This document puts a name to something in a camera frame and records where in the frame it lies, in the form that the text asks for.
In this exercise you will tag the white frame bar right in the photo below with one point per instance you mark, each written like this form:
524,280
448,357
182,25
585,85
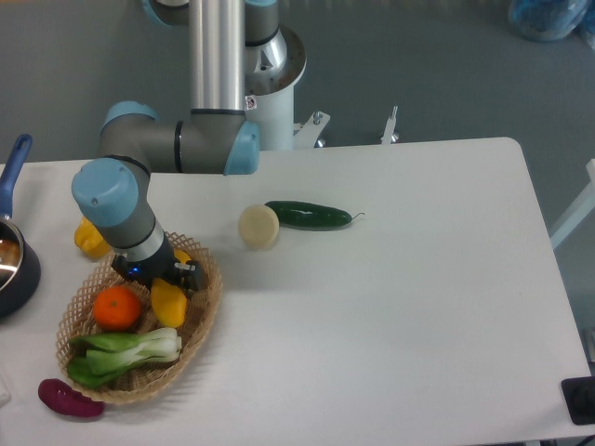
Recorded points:
575,213

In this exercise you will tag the yellow bell pepper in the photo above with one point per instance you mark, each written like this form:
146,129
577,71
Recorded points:
89,241

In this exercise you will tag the green bok choy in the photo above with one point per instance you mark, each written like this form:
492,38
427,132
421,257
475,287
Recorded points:
102,358

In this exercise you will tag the blue-handled saucepan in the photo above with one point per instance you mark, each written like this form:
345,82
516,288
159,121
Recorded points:
20,266

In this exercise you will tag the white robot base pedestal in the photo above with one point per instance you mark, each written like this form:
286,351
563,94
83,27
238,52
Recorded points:
272,71

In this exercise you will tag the black device at table edge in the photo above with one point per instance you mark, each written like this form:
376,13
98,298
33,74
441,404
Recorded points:
578,393

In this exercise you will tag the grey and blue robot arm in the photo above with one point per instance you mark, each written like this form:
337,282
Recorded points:
111,191

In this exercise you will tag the dark green cucumber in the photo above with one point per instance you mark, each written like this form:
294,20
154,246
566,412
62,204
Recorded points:
310,216

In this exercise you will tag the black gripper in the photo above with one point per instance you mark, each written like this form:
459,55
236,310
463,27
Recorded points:
188,276

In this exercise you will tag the orange fruit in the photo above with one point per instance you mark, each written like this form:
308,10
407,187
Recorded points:
116,309

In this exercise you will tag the woven wicker basket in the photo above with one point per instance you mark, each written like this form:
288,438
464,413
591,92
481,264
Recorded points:
148,380

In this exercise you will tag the yellow mango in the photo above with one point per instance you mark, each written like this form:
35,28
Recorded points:
169,303

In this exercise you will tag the purple sweet potato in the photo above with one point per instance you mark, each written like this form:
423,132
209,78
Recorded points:
62,399

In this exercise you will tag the blue plastic bag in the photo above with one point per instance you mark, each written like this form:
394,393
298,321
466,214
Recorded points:
547,21

